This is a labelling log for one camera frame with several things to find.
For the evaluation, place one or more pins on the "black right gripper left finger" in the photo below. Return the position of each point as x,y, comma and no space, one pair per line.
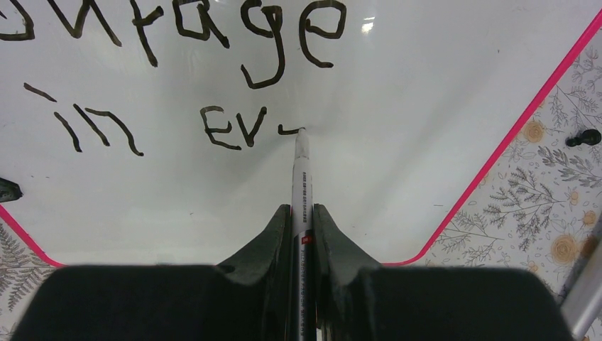
245,297

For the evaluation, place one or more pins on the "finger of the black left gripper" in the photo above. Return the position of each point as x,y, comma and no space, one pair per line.
9,191

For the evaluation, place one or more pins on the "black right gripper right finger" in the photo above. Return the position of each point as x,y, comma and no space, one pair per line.
358,298

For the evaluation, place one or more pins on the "white marker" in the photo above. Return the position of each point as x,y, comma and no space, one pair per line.
302,325

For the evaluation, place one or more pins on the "pink framed whiteboard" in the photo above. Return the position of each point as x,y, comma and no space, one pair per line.
144,132

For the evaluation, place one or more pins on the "floral table mat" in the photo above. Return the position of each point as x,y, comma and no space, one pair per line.
524,200

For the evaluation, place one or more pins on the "small black bolt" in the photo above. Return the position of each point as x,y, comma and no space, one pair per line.
590,137

